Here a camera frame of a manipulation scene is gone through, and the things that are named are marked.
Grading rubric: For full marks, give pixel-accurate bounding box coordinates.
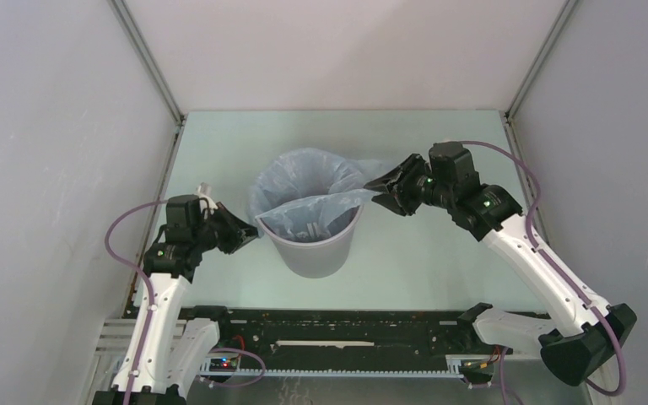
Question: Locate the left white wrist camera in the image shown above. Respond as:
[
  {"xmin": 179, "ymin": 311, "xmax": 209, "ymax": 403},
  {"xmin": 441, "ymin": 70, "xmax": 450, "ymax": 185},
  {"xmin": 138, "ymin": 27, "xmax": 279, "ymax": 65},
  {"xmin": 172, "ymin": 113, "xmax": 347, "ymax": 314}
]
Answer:
[{"xmin": 195, "ymin": 182, "xmax": 218, "ymax": 214}]

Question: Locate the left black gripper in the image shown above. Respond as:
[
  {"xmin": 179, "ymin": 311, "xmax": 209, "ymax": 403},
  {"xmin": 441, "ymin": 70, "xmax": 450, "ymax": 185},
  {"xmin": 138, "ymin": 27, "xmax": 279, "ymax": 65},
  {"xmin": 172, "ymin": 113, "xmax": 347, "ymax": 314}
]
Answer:
[{"xmin": 192, "ymin": 202, "xmax": 262, "ymax": 255}]

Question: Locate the grey cylindrical trash bin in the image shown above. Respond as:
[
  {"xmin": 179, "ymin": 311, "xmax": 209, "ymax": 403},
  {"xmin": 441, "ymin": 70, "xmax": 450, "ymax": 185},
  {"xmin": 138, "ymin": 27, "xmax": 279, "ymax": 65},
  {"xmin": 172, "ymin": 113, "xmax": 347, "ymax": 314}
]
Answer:
[{"xmin": 256, "ymin": 206, "xmax": 364, "ymax": 278}]

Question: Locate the right controller board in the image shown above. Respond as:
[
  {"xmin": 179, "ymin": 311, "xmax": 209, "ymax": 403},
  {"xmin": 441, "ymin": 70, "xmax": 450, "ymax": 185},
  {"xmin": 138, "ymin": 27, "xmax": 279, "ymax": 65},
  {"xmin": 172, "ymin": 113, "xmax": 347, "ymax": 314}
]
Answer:
[{"xmin": 459, "ymin": 360, "xmax": 495, "ymax": 385}]

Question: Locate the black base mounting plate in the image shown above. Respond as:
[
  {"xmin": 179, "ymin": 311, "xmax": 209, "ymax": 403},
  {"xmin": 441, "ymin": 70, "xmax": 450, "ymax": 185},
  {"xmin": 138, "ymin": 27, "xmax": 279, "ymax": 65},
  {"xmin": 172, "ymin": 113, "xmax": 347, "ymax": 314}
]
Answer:
[{"xmin": 175, "ymin": 305, "xmax": 554, "ymax": 372}]

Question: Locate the light blue plastic trash bag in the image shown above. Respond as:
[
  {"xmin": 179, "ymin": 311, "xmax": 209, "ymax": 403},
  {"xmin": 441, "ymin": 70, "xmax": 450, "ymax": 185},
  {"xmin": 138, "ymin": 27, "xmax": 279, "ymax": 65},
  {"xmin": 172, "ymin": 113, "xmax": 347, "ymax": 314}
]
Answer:
[{"xmin": 247, "ymin": 148, "xmax": 396, "ymax": 243}]

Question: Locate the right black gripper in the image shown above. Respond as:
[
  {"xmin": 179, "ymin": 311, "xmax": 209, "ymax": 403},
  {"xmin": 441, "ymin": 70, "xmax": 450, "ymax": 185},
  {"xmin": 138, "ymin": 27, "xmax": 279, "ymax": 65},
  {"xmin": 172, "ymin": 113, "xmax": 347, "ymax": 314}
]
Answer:
[{"xmin": 364, "ymin": 154, "xmax": 454, "ymax": 218}]

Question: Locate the right corner aluminium post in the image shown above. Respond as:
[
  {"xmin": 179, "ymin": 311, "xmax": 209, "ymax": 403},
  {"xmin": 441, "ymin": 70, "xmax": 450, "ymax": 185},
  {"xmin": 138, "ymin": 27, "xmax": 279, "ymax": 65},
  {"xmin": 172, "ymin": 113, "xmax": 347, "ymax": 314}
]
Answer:
[{"xmin": 506, "ymin": 0, "xmax": 582, "ymax": 118}]

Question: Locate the corner aluminium post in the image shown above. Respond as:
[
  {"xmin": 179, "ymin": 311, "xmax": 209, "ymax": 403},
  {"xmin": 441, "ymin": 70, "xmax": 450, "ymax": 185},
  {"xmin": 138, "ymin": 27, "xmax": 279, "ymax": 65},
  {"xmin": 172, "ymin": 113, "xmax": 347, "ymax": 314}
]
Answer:
[
  {"xmin": 108, "ymin": 0, "xmax": 185, "ymax": 126},
  {"xmin": 506, "ymin": 0, "xmax": 582, "ymax": 118}
]

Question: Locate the left corner aluminium post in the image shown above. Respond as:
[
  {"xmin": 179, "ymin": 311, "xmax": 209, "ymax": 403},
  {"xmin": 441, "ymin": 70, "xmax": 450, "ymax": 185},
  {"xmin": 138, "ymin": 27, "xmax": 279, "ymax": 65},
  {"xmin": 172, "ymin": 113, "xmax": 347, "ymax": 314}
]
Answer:
[{"xmin": 108, "ymin": 0, "xmax": 185, "ymax": 126}]

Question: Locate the left controller board with leds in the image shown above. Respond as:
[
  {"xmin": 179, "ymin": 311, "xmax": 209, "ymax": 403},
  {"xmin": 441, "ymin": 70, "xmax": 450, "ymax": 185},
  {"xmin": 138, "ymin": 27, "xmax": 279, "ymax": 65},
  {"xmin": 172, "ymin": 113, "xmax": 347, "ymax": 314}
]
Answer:
[{"xmin": 208, "ymin": 357, "xmax": 240, "ymax": 373}]

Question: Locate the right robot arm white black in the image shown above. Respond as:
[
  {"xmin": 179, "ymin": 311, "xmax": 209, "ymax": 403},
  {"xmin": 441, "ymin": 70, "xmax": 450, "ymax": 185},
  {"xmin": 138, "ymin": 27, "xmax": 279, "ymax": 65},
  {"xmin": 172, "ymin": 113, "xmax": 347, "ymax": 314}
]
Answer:
[{"xmin": 366, "ymin": 141, "xmax": 637, "ymax": 386}]

